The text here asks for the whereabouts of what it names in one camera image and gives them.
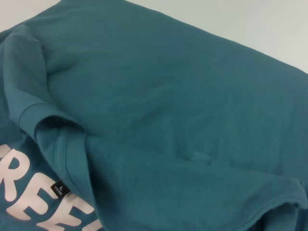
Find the teal blue shirt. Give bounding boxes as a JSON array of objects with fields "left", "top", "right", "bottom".
[{"left": 0, "top": 0, "right": 308, "bottom": 231}]

